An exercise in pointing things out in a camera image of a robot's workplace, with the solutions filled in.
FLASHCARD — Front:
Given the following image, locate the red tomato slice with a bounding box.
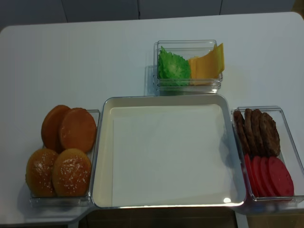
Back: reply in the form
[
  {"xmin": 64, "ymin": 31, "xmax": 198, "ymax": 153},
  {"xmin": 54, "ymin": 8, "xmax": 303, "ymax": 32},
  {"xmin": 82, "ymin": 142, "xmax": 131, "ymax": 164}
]
[
  {"xmin": 251, "ymin": 156, "xmax": 268, "ymax": 197},
  {"xmin": 244, "ymin": 153, "xmax": 259, "ymax": 197},
  {"xmin": 259, "ymin": 157, "xmax": 276, "ymax": 197},
  {"xmin": 268, "ymin": 157, "xmax": 294, "ymax": 197}
]

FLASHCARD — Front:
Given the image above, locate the clear lettuce cheese container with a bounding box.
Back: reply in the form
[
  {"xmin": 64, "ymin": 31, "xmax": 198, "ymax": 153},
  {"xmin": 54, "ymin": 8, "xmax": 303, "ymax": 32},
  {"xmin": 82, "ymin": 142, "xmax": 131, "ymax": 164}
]
[{"xmin": 153, "ymin": 40, "xmax": 223, "ymax": 95}]

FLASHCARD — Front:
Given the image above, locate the green lettuce leaf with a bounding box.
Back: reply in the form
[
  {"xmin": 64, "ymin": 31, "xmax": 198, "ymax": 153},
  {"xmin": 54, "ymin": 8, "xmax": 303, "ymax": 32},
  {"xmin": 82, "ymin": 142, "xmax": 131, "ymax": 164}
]
[
  {"xmin": 158, "ymin": 46, "xmax": 171, "ymax": 72},
  {"xmin": 158, "ymin": 52, "xmax": 191, "ymax": 79}
]

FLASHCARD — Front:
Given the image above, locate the brown patty rear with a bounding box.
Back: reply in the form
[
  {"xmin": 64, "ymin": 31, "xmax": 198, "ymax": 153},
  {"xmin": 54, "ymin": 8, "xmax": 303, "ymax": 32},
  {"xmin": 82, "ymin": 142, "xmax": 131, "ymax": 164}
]
[{"xmin": 233, "ymin": 110, "xmax": 251, "ymax": 155}]

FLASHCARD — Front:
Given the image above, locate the brown patty front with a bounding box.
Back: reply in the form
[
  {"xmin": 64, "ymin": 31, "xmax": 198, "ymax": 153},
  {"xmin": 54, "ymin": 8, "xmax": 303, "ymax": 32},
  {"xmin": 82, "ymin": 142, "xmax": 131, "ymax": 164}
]
[{"xmin": 259, "ymin": 112, "xmax": 281, "ymax": 157}]

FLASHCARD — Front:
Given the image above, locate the sesame top bun right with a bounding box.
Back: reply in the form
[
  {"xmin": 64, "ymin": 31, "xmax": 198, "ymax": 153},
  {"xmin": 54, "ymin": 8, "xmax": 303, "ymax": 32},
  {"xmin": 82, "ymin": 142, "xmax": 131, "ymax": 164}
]
[{"xmin": 52, "ymin": 148, "xmax": 92, "ymax": 197}]

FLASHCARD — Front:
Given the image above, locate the white metal tray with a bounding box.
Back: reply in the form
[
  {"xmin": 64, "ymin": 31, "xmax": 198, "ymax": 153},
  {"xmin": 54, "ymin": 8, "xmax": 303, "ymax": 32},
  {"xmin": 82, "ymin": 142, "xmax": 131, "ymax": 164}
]
[{"xmin": 92, "ymin": 94, "xmax": 247, "ymax": 209}]

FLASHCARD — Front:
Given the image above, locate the sesame bun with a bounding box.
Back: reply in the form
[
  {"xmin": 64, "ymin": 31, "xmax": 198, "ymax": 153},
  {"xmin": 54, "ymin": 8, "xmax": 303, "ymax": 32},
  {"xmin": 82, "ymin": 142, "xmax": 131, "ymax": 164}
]
[
  {"xmin": 25, "ymin": 148, "xmax": 58, "ymax": 197},
  {"xmin": 52, "ymin": 148, "xmax": 92, "ymax": 197}
]

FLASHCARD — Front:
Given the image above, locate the yellow cheese slice top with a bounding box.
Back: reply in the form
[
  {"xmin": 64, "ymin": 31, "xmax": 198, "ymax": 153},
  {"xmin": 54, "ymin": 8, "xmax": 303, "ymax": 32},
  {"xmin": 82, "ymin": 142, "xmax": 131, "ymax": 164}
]
[{"xmin": 195, "ymin": 43, "xmax": 225, "ymax": 79}]

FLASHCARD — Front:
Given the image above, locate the bun half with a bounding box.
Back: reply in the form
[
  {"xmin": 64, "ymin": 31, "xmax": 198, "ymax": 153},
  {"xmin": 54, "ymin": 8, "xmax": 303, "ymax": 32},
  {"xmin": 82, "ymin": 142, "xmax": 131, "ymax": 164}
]
[
  {"xmin": 58, "ymin": 108, "xmax": 97, "ymax": 153},
  {"xmin": 41, "ymin": 104, "xmax": 70, "ymax": 153}
]

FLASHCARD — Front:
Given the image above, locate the brown patty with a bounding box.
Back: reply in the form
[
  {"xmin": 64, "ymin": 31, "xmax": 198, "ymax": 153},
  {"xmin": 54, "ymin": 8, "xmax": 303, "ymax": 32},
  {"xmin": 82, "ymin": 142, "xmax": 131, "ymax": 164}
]
[
  {"xmin": 233, "ymin": 110, "xmax": 251, "ymax": 155},
  {"xmin": 244, "ymin": 108, "xmax": 258, "ymax": 155},
  {"xmin": 251, "ymin": 109, "xmax": 266, "ymax": 156},
  {"xmin": 259, "ymin": 112, "xmax": 281, "ymax": 157}
]

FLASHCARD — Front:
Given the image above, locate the clear bun container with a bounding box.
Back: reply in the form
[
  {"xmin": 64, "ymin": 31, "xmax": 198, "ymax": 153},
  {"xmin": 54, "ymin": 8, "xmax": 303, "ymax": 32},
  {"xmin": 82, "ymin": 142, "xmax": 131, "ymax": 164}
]
[{"xmin": 29, "ymin": 110, "xmax": 101, "ymax": 208}]

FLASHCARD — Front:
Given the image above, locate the yellow cheese slice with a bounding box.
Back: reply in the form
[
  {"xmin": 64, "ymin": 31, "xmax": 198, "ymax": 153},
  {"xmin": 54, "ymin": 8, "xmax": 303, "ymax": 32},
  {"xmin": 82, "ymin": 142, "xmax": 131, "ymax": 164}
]
[
  {"xmin": 188, "ymin": 56, "xmax": 201, "ymax": 79},
  {"xmin": 195, "ymin": 43, "xmax": 225, "ymax": 79}
]

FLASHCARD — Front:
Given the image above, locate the red tomato slice rear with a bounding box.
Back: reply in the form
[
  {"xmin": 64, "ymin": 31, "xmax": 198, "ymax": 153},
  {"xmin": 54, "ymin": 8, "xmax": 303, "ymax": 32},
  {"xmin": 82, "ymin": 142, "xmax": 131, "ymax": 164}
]
[{"xmin": 244, "ymin": 153, "xmax": 259, "ymax": 197}]

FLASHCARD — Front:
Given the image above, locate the green lettuce leaf rear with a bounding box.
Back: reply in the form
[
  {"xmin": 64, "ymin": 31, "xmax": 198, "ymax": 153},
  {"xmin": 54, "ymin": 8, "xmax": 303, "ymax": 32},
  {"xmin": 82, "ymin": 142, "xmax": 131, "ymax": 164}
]
[{"xmin": 158, "ymin": 46, "xmax": 171, "ymax": 72}]

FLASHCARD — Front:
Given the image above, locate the red tomato slice front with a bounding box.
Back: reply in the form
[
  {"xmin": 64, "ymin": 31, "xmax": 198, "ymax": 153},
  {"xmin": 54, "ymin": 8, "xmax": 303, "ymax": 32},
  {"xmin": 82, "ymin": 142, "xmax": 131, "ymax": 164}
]
[{"xmin": 268, "ymin": 157, "xmax": 294, "ymax": 197}]

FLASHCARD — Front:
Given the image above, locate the bun half front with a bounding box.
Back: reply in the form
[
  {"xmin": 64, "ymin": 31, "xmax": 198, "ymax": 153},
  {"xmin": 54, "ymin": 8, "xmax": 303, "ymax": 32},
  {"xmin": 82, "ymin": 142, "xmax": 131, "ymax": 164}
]
[{"xmin": 58, "ymin": 108, "xmax": 97, "ymax": 153}]

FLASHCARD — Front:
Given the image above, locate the sesame top bun left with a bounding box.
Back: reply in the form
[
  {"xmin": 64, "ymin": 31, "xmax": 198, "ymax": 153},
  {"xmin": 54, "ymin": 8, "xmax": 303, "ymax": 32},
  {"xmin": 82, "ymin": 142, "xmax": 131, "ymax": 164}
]
[{"xmin": 25, "ymin": 148, "xmax": 58, "ymax": 197}]

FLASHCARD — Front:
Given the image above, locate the clear patty tomato container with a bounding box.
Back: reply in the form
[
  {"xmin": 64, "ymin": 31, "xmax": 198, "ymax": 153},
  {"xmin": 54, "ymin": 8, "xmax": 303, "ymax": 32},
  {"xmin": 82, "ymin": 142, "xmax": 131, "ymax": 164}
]
[{"xmin": 231, "ymin": 106, "xmax": 304, "ymax": 208}]

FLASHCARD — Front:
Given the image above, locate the green lettuce leaf front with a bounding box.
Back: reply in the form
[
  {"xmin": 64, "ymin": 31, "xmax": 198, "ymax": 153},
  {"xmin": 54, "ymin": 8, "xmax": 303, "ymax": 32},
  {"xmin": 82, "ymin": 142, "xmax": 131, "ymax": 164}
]
[{"xmin": 158, "ymin": 52, "xmax": 191, "ymax": 79}]

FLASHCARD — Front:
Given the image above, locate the bottom bun half rear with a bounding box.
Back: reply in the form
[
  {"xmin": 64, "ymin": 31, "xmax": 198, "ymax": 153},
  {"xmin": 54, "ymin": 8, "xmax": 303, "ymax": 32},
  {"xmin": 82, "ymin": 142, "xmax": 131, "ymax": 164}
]
[{"xmin": 41, "ymin": 104, "xmax": 70, "ymax": 153}]

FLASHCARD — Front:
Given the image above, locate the yellow cheese slice lower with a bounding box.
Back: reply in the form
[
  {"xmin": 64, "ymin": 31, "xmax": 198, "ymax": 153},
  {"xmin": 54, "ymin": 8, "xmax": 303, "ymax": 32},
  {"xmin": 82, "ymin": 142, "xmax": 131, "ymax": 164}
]
[{"xmin": 188, "ymin": 56, "xmax": 201, "ymax": 79}]

